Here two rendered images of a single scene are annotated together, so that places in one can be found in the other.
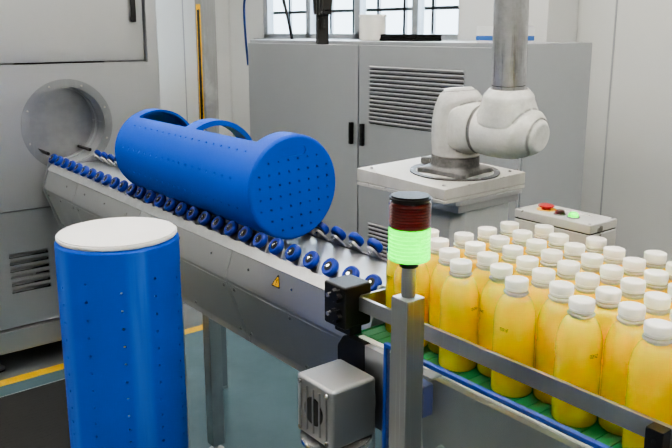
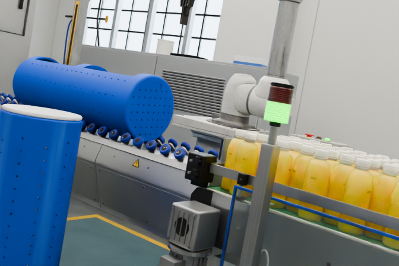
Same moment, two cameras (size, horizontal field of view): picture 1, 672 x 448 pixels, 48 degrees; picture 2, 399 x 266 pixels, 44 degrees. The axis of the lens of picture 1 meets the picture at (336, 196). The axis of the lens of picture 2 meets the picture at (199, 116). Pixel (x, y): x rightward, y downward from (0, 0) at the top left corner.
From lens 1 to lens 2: 0.48 m
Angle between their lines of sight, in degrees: 15
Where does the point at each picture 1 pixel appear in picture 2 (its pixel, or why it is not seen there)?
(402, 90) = (183, 86)
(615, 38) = (304, 81)
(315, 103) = not seen: hidden behind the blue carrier
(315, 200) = (161, 120)
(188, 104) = not seen: hidden behind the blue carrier
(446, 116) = (235, 89)
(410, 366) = (268, 186)
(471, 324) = (287, 179)
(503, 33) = (278, 44)
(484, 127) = (259, 97)
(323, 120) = not seen: hidden behind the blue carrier
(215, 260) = (86, 151)
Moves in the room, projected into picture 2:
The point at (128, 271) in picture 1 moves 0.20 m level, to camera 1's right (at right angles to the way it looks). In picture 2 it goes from (54, 133) to (114, 142)
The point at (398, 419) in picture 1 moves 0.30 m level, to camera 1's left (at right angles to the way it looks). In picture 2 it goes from (255, 219) to (140, 206)
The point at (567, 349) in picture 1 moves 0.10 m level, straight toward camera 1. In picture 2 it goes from (355, 186) to (363, 193)
